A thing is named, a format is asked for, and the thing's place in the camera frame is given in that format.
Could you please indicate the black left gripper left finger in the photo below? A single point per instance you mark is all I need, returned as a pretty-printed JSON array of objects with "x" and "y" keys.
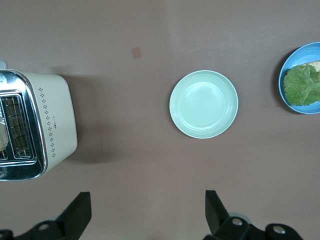
[{"x": 75, "y": 212}]

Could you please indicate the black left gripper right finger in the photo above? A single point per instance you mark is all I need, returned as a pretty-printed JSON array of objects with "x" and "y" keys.
[{"x": 215, "y": 212}]

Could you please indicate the green lettuce leaf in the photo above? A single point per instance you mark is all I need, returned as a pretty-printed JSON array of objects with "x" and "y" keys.
[{"x": 302, "y": 85}]

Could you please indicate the light green plate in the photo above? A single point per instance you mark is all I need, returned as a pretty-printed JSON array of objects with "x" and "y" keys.
[{"x": 203, "y": 103}]

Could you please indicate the blue plate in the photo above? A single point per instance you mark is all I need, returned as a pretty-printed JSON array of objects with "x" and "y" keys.
[{"x": 302, "y": 110}]

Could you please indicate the cream and chrome toaster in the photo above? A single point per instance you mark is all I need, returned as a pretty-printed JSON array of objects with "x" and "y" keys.
[{"x": 60, "y": 112}]

